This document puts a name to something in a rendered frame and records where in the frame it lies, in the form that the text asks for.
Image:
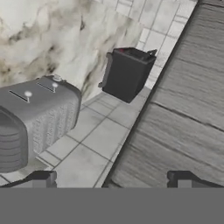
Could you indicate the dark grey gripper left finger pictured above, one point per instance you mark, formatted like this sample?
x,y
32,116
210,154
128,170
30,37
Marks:
x,y
43,178

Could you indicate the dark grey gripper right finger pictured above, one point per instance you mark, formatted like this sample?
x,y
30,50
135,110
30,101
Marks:
x,y
180,178

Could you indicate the grey wooden cabinet door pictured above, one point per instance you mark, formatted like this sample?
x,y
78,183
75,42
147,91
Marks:
x,y
180,102

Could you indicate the grey toaster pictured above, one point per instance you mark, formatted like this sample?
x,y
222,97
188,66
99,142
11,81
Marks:
x,y
40,116

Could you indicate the black coffee machine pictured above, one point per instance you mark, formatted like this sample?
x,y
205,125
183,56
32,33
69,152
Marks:
x,y
127,73

